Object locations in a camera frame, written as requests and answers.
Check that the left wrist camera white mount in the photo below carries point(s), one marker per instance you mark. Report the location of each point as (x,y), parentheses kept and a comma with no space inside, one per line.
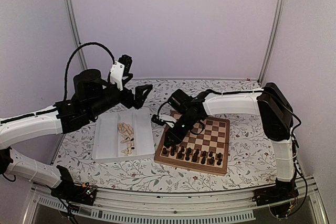
(120,67)

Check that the aluminium frame post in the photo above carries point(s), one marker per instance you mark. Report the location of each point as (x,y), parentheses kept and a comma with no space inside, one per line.
(72,21)
(271,40)

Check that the dark rook chess piece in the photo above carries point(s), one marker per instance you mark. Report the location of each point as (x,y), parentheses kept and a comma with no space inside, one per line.
(219,162)

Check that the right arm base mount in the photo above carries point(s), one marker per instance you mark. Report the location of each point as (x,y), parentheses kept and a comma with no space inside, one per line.
(281,198)

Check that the wooden chess board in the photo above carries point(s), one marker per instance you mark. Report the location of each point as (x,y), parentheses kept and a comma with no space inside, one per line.
(215,138)

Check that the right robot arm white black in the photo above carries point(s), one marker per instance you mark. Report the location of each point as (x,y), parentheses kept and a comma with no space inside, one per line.
(268,103)

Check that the dark pawn fourteenth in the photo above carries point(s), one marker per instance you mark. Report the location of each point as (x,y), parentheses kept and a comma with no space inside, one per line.
(197,151)

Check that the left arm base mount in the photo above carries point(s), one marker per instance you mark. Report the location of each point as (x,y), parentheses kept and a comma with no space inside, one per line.
(71,192)

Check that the pile of light chess pieces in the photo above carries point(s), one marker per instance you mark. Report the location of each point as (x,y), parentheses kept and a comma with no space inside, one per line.
(127,138)

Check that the white plastic compartment tray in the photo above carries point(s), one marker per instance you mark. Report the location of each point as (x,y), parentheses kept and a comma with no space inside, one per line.
(107,147)

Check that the left aluminium frame post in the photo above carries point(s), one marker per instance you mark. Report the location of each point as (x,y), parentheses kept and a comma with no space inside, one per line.
(72,21)

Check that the right aluminium frame post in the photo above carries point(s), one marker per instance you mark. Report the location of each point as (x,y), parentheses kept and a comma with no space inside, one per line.
(271,40)

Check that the dark knight chess piece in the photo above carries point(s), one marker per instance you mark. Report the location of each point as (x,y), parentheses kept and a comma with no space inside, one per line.
(211,161)

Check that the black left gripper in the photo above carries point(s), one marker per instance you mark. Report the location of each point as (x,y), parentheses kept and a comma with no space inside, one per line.
(138,100)

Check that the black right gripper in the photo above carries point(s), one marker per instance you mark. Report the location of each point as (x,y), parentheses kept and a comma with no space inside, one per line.
(166,138)

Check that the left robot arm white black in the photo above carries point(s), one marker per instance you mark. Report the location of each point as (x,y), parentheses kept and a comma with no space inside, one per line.
(93,96)

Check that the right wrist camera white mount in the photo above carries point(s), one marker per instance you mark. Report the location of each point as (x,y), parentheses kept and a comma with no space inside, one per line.
(163,119)

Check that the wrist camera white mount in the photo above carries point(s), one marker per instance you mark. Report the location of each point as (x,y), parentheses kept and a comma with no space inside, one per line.
(163,119)
(120,67)

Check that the front aluminium rail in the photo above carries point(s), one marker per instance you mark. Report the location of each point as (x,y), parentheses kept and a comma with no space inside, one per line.
(225,206)

